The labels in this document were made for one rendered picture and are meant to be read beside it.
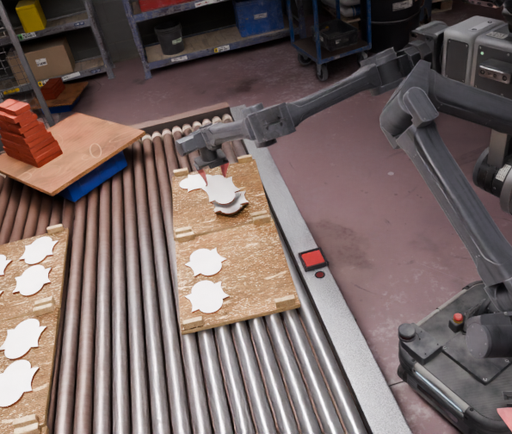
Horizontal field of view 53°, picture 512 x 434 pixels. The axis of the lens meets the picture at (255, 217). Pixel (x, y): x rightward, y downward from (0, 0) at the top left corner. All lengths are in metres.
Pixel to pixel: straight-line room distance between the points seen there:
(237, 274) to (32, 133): 1.09
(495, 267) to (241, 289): 0.83
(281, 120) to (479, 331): 0.67
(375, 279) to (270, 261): 1.30
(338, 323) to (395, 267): 1.48
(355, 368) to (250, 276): 0.44
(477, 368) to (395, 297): 0.70
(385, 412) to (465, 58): 0.91
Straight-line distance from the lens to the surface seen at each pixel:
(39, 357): 1.64
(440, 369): 2.22
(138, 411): 1.41
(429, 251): 3.02
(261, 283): 1.57
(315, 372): 1.37
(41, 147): 2.30
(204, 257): 1.69
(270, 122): 1.30
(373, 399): 1.33
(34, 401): 1.54
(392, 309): 2.71
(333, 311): 1.49
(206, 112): 2.56
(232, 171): 2.08
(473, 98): 1.09
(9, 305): 1.86
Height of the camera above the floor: 2.05
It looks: 38 degrees down
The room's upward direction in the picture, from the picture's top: 11 degrees counter-clockwise
